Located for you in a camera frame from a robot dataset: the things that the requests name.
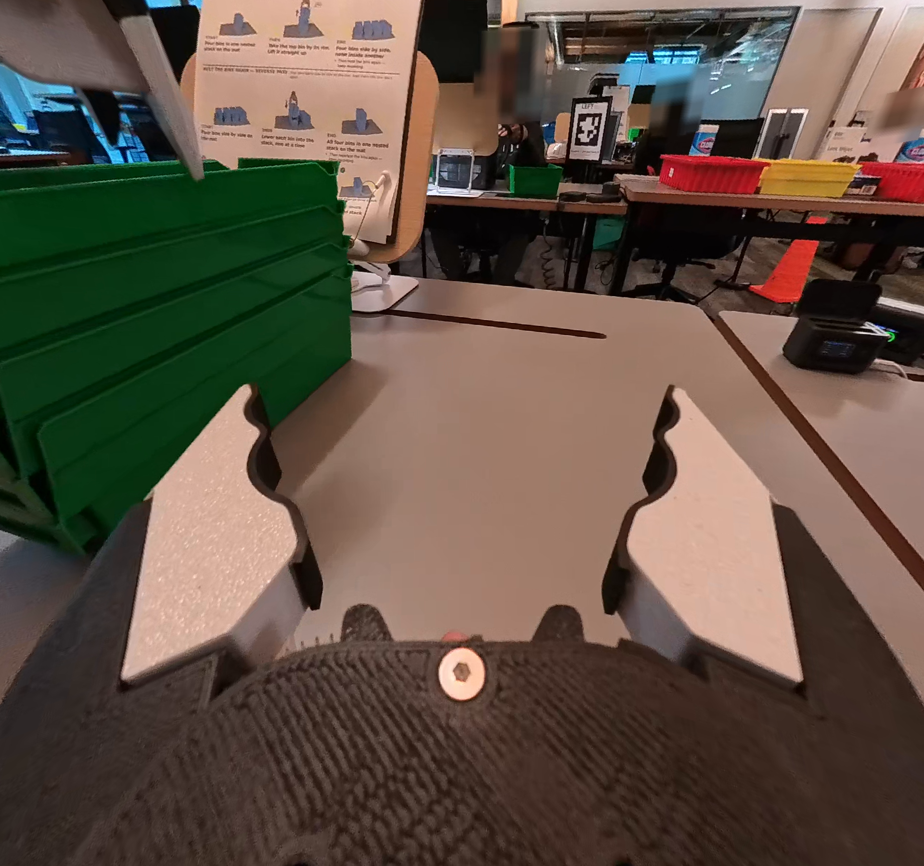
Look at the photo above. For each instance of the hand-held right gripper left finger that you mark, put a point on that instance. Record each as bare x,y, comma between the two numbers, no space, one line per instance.
210,563

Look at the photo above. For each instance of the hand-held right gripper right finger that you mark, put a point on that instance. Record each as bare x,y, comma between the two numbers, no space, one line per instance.
722,563

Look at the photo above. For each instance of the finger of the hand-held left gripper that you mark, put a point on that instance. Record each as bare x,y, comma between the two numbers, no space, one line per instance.
72,36

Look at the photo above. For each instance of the black charger box with display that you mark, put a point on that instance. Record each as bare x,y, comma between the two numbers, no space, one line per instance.
830,339

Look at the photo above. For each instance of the printed instruction sheet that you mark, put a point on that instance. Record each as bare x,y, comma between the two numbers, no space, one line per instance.
318,86

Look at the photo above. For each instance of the black device with green light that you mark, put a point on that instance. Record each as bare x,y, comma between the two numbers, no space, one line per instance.
903,335

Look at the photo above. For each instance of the orange traffic cone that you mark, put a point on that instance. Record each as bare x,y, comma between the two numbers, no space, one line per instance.
791,271

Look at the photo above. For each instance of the black office chair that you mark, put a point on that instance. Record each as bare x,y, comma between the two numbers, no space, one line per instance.
679,238

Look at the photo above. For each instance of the teal bag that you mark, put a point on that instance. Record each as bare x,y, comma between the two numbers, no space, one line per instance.
608,234

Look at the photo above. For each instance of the wooden-top table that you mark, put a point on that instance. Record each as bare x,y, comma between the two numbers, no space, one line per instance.
722,206
491,203

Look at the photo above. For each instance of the red plastic bin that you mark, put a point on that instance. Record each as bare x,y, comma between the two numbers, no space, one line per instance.
895,182
715,176

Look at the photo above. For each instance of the yellow plastic bin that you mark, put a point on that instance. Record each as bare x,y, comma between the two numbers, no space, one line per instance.
809,180

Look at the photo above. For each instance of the grey monitor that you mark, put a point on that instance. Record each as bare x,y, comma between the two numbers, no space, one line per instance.
784,133

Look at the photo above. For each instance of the printed tag sign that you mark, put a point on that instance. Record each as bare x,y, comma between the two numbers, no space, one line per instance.
589,130

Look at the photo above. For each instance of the clear box white frame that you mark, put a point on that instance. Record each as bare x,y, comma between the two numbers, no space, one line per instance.
455,173

